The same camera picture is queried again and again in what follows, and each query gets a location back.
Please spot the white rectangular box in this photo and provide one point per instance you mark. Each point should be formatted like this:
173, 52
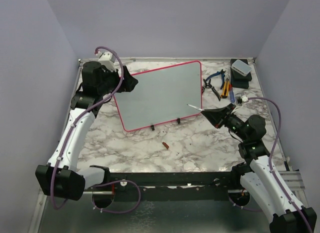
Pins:
241, 67

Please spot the yellow black utility knife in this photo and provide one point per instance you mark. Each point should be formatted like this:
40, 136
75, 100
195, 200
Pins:
225, 88

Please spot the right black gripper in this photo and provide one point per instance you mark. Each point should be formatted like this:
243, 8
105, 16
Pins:
217, 116

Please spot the blue screwdriver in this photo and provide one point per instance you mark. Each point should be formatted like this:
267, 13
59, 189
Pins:
232, 95

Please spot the black handled pliers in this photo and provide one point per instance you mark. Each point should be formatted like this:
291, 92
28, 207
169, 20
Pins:
207, 85

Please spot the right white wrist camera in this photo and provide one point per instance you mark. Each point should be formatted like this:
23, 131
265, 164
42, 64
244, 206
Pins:
240, 99

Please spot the aluminium frame rail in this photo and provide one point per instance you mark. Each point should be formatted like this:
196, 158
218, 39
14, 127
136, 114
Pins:
293, 180

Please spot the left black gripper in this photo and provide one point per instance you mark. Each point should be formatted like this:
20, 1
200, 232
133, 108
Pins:
129, 82

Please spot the blue handled pliers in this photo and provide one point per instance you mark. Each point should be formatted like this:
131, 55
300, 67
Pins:
218, 73

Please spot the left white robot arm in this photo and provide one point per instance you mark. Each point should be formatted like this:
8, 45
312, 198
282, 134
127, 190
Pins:
59, 177

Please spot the red marker cap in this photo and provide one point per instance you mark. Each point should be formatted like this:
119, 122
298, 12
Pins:
165, 145

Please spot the pink framed whiteboard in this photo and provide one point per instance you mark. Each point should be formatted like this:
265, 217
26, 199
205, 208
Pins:
161, 96

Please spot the white marker pen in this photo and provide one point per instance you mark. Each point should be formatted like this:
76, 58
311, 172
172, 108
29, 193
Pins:
195, 107

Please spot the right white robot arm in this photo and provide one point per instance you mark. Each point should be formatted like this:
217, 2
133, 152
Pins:
259, 176

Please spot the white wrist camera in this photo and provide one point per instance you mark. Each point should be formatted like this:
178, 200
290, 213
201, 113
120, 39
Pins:
107, 59
240, 99

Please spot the black rectangular box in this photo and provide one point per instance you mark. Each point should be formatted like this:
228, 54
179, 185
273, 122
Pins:
240, 81

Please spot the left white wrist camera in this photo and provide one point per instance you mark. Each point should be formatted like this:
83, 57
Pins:
107, 59

